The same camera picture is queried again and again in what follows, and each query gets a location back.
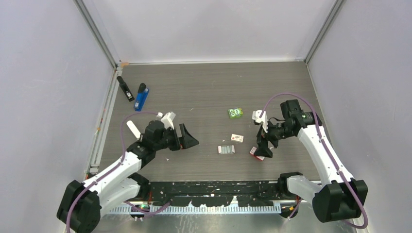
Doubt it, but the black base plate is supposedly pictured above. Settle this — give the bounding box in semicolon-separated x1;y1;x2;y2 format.
135;181;297;207

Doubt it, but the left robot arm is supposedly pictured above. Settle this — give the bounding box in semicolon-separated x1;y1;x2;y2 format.
56;120;199;233

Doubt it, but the lower open staple tray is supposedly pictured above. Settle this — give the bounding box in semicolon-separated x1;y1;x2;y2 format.
218;145;235;154

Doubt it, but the blue stapler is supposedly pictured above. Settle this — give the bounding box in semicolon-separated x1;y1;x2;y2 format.
134;83;150;112

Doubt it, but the white staple box sleeve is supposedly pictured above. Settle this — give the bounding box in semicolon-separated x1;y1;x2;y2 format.
231;134;244;143

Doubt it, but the black stapler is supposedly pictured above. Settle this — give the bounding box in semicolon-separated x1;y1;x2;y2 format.
117;76;135;102

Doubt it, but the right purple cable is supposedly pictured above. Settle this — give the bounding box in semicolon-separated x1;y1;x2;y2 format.
259;93;369;230

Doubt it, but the purple cable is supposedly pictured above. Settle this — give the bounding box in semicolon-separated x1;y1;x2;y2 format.
66;111;171;233
259;93;369;230

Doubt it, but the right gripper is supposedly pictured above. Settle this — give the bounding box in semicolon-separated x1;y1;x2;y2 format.
254;117;294;158

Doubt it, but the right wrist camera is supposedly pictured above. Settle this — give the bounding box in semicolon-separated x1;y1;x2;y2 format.
252;110;269;133

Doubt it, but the white stapler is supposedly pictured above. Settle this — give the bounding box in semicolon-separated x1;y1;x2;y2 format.
126;120;141;140

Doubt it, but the slotted cable duct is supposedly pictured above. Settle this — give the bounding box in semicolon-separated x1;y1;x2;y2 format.
109;203;281;215

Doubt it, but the red staple box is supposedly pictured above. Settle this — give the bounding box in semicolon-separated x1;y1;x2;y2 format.
249;147;265;161

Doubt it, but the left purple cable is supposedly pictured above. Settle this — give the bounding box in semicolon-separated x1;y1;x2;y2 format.
66;111;171;233

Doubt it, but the green owl eraser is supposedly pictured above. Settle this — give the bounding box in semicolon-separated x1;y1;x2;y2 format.
228;108;243;119

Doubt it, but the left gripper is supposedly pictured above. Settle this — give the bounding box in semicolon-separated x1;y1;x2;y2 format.
154;124;198;151

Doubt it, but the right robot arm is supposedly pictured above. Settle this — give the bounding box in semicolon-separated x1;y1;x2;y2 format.
252;100;368;223

